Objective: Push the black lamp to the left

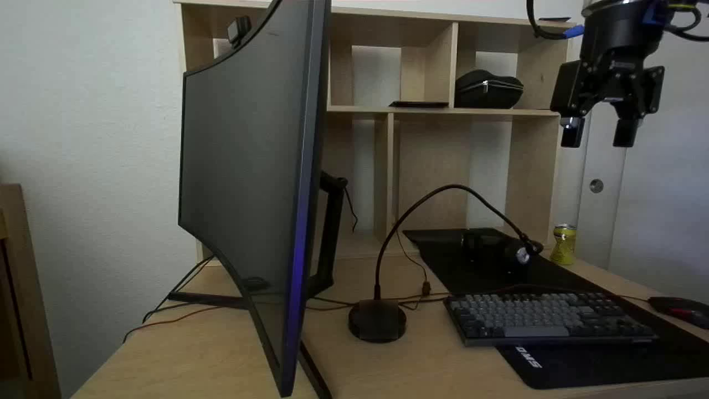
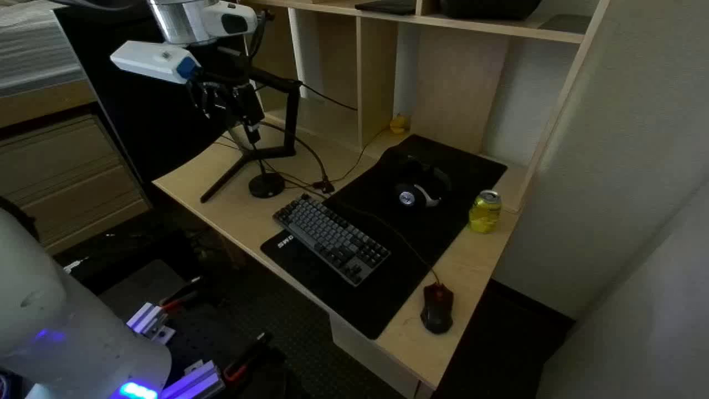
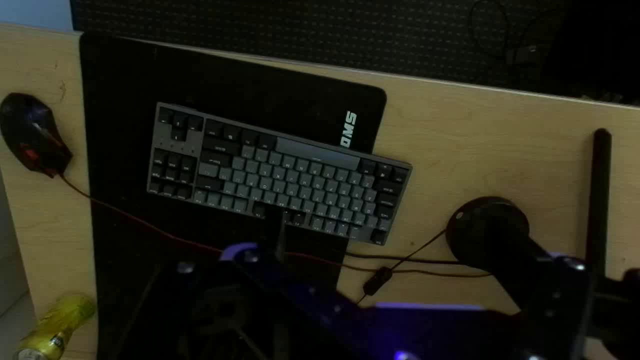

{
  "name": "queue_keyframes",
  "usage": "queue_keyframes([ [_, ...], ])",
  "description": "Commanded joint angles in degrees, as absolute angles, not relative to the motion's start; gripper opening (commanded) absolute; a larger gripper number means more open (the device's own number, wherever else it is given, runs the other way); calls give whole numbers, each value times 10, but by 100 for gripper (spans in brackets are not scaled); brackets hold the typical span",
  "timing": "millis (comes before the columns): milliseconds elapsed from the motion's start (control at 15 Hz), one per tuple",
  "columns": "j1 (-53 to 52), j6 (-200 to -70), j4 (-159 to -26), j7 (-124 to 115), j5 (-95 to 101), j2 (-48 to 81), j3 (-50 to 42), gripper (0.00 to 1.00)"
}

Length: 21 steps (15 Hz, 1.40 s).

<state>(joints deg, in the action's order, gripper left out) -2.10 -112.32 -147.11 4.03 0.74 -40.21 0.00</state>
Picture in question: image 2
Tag yellow soda can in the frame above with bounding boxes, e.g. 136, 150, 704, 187
469, 188, 502, 233

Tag beige drawer cabinet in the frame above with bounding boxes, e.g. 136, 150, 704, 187
0, 0, 148, 253

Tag purple lit metal frame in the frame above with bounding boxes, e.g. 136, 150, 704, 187
111, 277, 272, 399

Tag black red computer mouse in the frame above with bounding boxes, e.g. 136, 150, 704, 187
419, 284, 455, 335

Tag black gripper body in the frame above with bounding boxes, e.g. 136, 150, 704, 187
187, 47, 265, 126

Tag black desk mat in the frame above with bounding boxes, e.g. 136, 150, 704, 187
261, 136, 506, 338

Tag black mechanical keyboard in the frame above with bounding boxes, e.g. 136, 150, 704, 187
272, 194, 390, 285

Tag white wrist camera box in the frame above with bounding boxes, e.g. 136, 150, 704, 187
111, 39, 201, 85

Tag black headphones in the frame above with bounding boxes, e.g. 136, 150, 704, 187
389, 154, 452, 210

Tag black lamp cable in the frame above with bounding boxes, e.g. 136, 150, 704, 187
260, 80, 385, 198

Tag small yellow rubber duck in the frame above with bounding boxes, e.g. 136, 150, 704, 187
390, 115, 410, 136

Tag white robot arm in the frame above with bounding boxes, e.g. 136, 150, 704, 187
0, 0, 227, 399

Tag wooden desk shelf unit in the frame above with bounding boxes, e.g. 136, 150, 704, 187
253, 0, 611, 212

